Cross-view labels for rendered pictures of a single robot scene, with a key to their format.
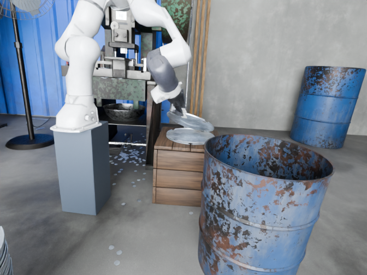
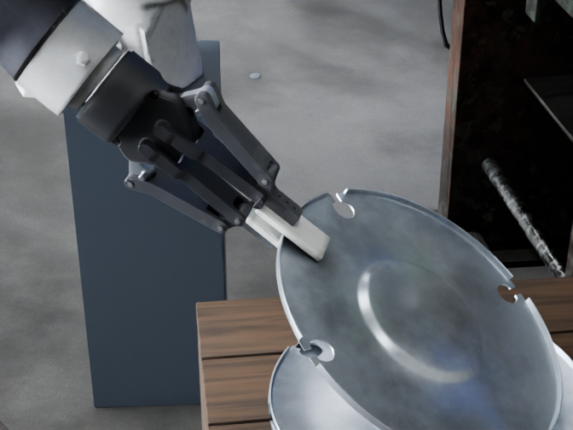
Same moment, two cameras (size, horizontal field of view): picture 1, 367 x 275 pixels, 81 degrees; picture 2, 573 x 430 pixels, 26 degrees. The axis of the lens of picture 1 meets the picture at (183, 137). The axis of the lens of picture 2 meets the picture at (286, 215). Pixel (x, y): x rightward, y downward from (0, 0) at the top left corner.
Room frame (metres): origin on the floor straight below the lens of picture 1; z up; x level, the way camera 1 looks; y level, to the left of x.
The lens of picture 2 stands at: (1.01, -0.89, 1.09)
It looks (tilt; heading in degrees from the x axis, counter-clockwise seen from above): 32 degrees down; 83
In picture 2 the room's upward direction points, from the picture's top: straight up
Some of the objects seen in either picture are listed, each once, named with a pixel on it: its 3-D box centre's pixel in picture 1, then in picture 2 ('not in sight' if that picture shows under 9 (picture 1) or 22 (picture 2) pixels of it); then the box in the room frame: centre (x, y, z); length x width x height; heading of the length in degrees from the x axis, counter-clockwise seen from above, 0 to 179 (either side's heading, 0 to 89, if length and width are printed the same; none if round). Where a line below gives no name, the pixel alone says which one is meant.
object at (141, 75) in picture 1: (124, 73); not in sight; (1.76, 0.50, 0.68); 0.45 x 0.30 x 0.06; 94
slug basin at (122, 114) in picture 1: (124, 112); not in sight; (1.76, 0.50, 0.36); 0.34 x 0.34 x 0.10
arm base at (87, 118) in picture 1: (76, 111); (106, 16); (0.96, 0.50, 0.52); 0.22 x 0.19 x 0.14; 176
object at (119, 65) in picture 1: (118, 67); not in sight; (1.59, 0.49, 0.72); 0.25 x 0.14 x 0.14; 4
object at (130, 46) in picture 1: (124, 47); not in sight; (1.77, 0.50, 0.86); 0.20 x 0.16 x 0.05; 94
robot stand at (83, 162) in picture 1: (85, 165); (155, 228); (1.00, 0.49, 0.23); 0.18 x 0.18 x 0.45; 86
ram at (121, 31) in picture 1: (122, 21); not in sight; (1.72, 0.50, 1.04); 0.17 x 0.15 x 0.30; 4
